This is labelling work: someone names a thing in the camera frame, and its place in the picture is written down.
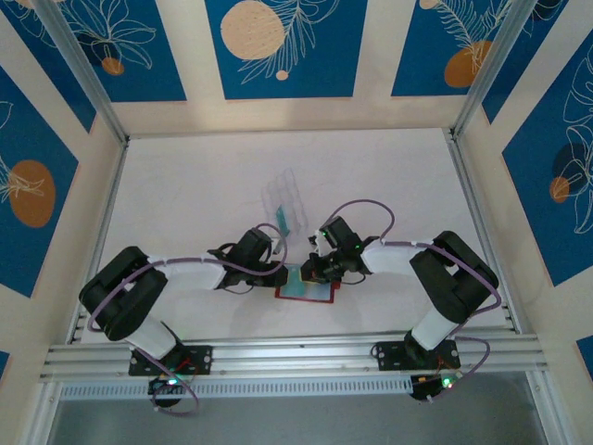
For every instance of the teal credit card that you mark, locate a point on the teal credit card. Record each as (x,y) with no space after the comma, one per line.
(294,285)
(281,221)

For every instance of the red leather card holder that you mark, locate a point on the red leather card holder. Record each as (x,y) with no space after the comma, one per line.
(319,294)

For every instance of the clear plastic slotted card box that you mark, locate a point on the clear plastic slotted card box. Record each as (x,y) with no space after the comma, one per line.
(282,190)

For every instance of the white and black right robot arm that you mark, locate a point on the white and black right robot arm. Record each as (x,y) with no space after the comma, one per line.
(394,259)

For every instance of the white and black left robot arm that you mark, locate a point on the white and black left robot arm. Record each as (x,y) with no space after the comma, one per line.
(194,273)

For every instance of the black controller board green light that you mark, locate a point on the black controller board green light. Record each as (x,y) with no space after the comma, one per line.
(160,387)
(426,389)

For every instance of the aluminium front frame rail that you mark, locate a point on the aluminium front frame rail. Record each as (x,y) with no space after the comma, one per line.
(296,357)

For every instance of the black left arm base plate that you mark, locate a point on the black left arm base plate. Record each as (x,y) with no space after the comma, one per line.
(204,357)

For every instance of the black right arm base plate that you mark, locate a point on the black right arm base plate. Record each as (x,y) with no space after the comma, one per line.
(384,354)

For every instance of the aluminium side frame rail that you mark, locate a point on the aluminium side frame rail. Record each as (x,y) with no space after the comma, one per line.
(477,208)
(107,204)

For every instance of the aluminium frame post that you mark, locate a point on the aluminium frame post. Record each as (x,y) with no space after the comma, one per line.
(88,79)
(491,69)

